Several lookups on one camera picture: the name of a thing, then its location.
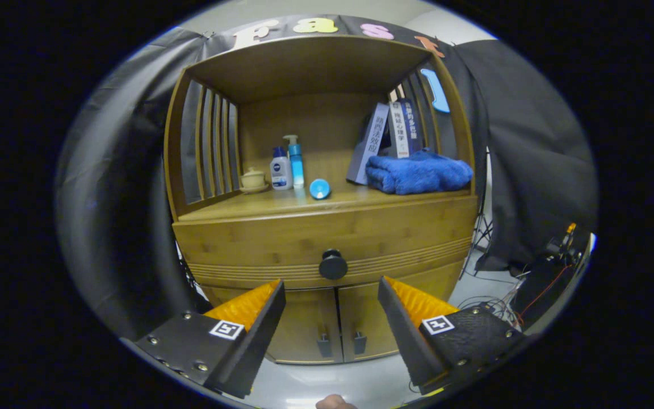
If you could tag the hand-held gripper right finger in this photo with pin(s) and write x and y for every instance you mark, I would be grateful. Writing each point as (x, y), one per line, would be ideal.
(401, 329)

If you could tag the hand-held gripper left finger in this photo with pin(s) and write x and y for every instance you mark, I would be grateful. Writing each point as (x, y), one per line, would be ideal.
(261, 329)

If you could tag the light blue tube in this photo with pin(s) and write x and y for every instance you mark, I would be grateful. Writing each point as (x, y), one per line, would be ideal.
(319, 189)

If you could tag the wooden cabinet door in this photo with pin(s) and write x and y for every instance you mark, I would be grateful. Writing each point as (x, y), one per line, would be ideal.
(364, 318)
(304, 324)

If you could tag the wooden countertop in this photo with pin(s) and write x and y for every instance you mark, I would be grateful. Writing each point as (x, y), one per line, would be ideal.
(349, 200)

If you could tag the wooden cabinet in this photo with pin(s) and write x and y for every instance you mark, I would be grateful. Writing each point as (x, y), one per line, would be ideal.
(304, 62)

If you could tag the black tripod stand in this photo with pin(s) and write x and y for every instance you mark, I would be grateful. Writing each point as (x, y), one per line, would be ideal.
(481, 233)

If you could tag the beige lidded teacup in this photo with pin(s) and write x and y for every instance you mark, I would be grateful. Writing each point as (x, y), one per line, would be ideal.
(254, 180)

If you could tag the blue folded towel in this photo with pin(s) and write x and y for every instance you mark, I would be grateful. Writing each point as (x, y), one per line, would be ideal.
(418, 175)

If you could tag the white lotion bottle blue cap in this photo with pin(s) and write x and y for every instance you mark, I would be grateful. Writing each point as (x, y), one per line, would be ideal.
(280, 173)

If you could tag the blue pump bottle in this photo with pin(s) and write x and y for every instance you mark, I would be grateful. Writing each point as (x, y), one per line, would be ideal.
(297, 167)

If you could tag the grey leaning book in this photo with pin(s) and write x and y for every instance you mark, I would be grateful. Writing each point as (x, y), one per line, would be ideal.
(368, 147)

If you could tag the white spine book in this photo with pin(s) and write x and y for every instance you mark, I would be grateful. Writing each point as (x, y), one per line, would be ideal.
(399, 130)

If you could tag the dark blue book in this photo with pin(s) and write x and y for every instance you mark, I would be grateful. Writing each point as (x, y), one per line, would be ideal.
(414, 128)

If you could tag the black backdrop cloth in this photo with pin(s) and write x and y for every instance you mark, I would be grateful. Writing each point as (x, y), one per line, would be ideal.
(128, 170)

